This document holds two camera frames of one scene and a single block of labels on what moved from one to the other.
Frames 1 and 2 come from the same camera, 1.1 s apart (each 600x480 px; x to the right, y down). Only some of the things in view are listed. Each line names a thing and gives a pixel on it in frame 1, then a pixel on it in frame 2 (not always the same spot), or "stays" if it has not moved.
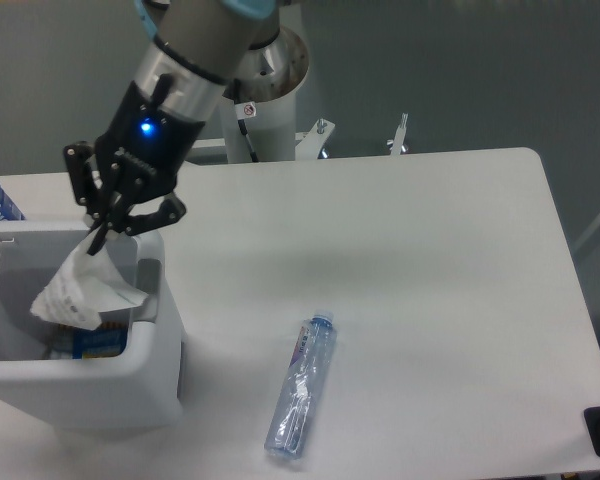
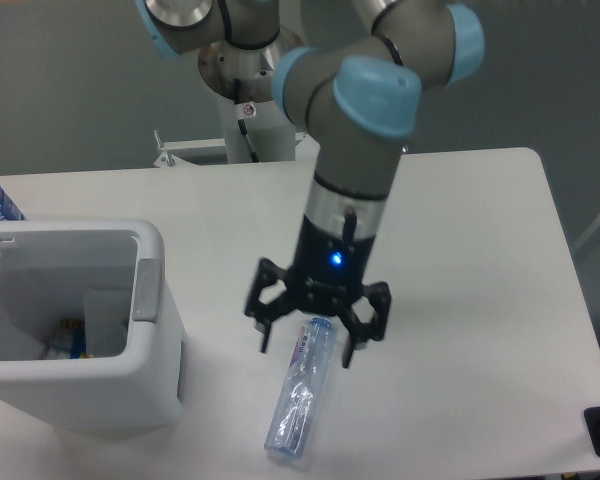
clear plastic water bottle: [301, 392] stays
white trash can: [25, 382] stays
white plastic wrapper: [88, 284] -> [106, 313]
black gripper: [139, 150] -> [327, 272]
